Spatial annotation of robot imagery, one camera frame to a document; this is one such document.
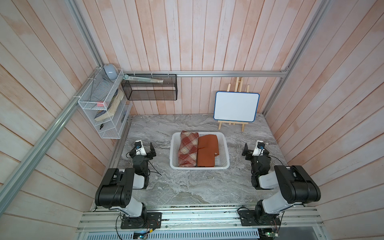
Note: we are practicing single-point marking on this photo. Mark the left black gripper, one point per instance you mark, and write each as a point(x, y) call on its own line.
point(152, 153)

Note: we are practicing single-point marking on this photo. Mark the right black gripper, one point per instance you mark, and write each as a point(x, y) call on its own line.
point(246, 151)

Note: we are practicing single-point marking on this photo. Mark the white plastic basket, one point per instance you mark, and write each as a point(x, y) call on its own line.
point(222, 161)

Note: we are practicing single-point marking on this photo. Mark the red plaid skirt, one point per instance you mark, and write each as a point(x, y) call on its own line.
point(188, 150)

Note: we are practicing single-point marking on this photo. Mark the rust brown skirt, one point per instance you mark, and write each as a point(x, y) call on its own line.
point(208, 149)

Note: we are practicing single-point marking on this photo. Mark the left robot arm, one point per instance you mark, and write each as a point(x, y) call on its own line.
point(116, 188)

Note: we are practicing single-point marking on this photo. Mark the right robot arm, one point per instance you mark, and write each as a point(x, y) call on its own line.
point(293, 183)

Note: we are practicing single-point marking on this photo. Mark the worn book on shelf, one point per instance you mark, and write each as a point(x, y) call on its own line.
point(112, 108)

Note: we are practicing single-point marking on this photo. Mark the wooden easel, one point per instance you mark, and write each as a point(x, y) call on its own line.
point(238, 89)

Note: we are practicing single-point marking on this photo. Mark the small pink item on shelf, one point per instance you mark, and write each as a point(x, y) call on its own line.
point(99, 104)

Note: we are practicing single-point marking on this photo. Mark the light green flat ruler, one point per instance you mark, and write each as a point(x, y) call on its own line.
point(141, 79)

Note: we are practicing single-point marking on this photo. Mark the grey computer mouse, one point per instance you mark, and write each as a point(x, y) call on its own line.
point(111, 72)

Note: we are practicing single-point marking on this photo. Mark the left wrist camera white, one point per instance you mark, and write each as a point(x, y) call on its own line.
point(139, 149)

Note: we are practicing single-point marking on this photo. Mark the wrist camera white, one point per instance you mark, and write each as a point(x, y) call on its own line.
point(139, 149)
point(259, 149)

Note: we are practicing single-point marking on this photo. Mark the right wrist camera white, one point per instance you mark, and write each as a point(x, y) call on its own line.
point(259, 149)

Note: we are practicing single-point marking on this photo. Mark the black wire mesh basket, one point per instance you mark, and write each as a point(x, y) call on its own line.
point(166, 91)

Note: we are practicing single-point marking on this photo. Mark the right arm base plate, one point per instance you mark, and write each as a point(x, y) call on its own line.
point(257, 218)

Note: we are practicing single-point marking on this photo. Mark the white wire shelf rack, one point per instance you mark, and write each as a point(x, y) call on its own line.
point(101, 89)

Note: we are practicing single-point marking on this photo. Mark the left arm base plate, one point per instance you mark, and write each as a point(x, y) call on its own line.
point(141, 220)

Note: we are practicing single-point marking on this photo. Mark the aluminium rail frame front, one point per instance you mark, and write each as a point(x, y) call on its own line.
point(207, 222)

